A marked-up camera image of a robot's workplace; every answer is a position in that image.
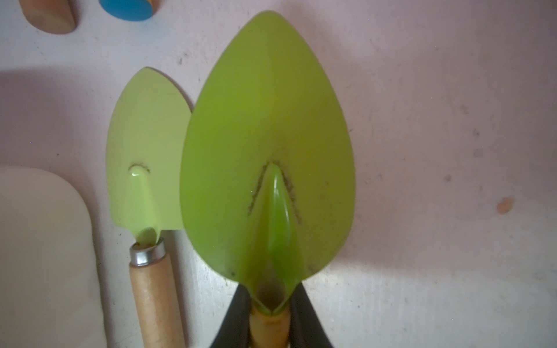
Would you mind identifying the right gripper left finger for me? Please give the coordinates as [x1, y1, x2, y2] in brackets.
[210, 284, 252, 348]

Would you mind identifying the green shovel wooden handle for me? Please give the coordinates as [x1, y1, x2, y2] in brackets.
[19, 0, 77, 35]

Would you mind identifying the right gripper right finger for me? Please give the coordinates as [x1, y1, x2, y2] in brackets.
[289, 284, 333, 348]

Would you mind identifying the white plastic storage box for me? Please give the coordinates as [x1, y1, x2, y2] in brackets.
[1, 165, 107, 347]

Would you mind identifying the green plastic shovel yellow handle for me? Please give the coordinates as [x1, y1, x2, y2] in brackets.
[180, 11, 355, 347]

